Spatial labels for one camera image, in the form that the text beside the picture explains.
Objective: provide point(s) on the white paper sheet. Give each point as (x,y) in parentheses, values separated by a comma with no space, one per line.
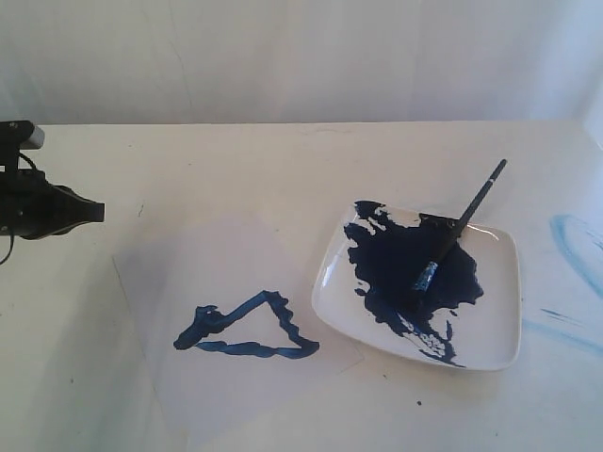
(226,325)

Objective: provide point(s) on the white square plate with paint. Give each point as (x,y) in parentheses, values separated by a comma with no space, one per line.
(470,316)

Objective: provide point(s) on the black paintbrush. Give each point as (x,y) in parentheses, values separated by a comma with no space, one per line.
(424,279)

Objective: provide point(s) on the white backdrop curtain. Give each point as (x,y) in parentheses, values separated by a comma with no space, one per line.
(292,61)

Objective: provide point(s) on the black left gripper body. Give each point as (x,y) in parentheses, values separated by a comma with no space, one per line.
(29,204)

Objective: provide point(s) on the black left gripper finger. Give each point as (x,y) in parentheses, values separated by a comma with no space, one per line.
(71,210)

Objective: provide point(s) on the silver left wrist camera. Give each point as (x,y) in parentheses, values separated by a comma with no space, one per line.
(21,135)

